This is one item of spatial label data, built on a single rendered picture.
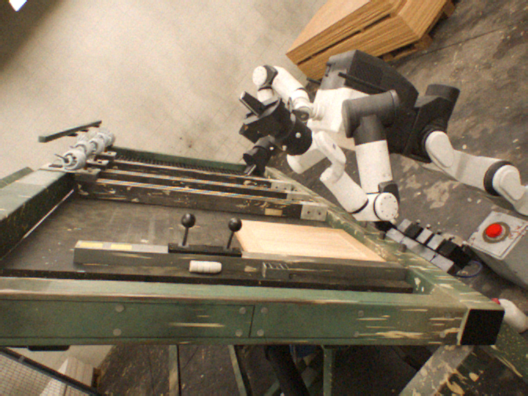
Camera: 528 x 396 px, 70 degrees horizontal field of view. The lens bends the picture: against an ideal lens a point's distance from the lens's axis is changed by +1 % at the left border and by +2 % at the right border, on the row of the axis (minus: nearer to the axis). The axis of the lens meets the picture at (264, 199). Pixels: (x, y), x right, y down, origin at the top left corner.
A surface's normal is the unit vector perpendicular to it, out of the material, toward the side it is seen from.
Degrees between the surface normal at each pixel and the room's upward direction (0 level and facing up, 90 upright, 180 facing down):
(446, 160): 90
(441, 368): 0
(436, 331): 90
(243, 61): 90
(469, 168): 90
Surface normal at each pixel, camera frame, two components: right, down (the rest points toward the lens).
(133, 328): 0.25, 0.25
